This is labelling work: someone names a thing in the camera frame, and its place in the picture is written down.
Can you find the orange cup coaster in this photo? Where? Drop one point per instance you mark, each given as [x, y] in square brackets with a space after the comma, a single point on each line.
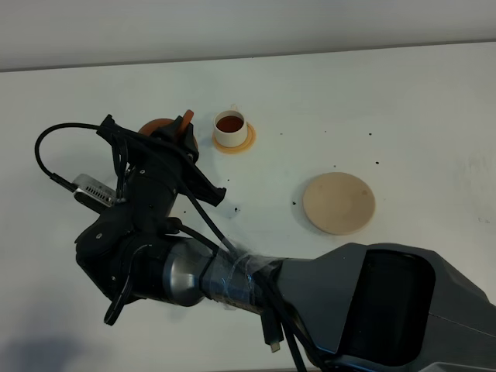
[177, 207]
[246, 145]

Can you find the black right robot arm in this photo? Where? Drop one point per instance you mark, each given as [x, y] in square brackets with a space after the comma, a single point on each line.
[379, 307]

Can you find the far white teacup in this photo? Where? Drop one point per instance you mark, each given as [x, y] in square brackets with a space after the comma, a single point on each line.
[230, 128]

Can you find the brown clay teapot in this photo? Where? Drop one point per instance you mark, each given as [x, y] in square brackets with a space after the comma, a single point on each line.
[179, 131]

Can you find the beige round teapot coaster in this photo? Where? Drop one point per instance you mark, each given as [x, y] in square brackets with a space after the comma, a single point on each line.
[339, 203]

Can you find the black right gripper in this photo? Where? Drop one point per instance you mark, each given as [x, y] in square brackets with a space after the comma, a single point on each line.
[151, 172]

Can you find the near orange cup coaster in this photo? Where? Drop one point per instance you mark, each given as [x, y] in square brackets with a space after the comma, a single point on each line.
[177, 207]

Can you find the far orange cup coaster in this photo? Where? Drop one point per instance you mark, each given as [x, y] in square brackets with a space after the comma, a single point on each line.
[246, 145]

